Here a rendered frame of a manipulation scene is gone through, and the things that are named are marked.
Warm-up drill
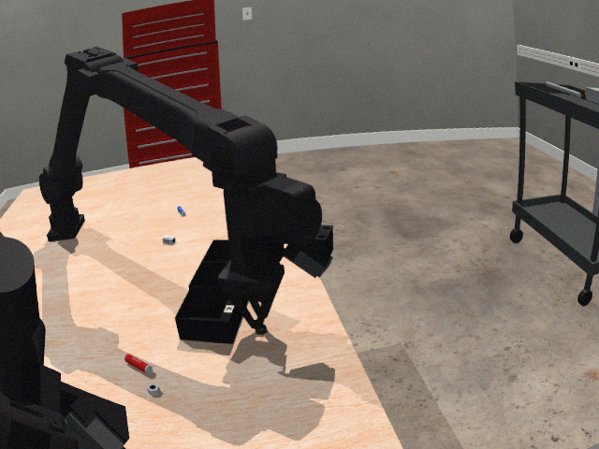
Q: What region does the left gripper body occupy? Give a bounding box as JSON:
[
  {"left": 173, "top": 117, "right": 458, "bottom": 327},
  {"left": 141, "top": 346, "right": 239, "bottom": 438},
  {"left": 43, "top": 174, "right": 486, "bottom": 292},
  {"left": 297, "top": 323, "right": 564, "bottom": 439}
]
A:
[{"left": 218, "top": 228, "right": 285, "bottom": 294}]

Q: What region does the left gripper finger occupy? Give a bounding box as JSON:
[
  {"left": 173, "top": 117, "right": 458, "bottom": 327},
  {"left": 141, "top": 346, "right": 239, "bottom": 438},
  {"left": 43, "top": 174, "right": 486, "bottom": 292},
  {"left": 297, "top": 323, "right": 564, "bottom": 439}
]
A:
[
  {"left": 223, "top": 289, "right": 275, "bottom": 329},
  {"left": 248, "top": 272, "right": 285, "bottom": 318}
]

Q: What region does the red battery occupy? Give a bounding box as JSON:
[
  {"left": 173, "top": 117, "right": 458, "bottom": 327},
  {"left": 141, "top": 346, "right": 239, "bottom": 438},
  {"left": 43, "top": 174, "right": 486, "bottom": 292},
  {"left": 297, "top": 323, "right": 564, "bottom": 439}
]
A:
[{"left": 124, "top": 355, "right": 153, "bottom": 374}]

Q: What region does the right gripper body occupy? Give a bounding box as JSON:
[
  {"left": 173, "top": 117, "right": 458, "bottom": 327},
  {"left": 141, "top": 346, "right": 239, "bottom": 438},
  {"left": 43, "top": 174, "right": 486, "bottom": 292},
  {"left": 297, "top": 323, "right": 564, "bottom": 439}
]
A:
[{"left": 0, "top": 351, "right": 65, "bottom": 434}]

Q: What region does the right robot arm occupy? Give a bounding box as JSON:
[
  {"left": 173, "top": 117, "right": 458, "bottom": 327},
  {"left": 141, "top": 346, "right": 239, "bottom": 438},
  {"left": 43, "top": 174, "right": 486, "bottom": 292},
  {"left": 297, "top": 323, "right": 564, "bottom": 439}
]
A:
[{"left": 0, "top": 232, "right": 130, "bottom": 449}]

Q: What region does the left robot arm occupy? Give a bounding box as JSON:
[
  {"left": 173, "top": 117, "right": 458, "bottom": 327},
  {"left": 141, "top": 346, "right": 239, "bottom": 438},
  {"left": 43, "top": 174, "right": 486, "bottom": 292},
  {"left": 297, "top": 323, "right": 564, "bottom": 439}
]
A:
[{"left": 39, "top": 47, "right": 333, "bottom": 278}]

